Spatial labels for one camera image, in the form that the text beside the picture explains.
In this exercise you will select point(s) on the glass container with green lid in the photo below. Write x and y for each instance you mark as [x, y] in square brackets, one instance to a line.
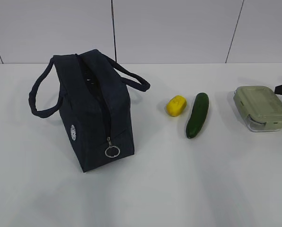
[259, 107]

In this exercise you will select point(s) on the yellow lemon-shaped toy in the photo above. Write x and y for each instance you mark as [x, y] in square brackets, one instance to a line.
[176, 106]

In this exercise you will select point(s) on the dark navy lunch bag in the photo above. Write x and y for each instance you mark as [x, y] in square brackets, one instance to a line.
[94, 105]

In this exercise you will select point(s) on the green cucumber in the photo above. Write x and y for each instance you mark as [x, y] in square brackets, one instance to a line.
[198, 115]

